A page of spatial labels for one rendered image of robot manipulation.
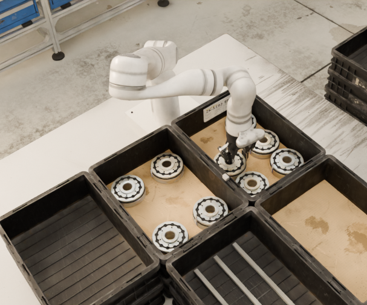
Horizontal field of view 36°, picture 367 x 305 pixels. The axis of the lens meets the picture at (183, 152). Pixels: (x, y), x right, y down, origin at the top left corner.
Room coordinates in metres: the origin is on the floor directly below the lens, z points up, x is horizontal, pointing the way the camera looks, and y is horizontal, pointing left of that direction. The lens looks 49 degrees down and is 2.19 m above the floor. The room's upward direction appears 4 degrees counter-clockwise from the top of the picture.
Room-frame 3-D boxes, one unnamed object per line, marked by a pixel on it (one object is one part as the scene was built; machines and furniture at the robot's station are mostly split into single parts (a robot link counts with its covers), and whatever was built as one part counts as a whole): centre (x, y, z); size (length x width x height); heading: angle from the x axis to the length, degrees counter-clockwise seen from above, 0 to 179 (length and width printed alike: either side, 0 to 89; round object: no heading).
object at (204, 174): (0.99, 0.06, 0.87); 0.40 x 0.30 x 0.11; 33
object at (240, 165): (1.11, -0.14, 0.86); 0.10 x 0.10 x 0.01
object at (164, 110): (1.41, 0.05, 0.85); 0.09 x 0.09 x 0.17; 47
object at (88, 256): (0.82, 0.31, 0.87); 0.40 x 0.30 x 0.11; 33
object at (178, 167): (1.12, 0.05, 0.86); 0.10 x 0.10 x 0.01
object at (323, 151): (1.15, -0.19, 0.92); 0.40 x 0.30 x 0.02; 33
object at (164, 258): (0.99, 0.06, 0.92); 0.40 x 0.30 x 0.02; 33
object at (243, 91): (1.12, -0.17, 1.13); 0.09 x 0.07 x 0.15; 13
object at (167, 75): (1.42, 0.05, 1.01); 0.09 x 0.09 x 0.17; 78
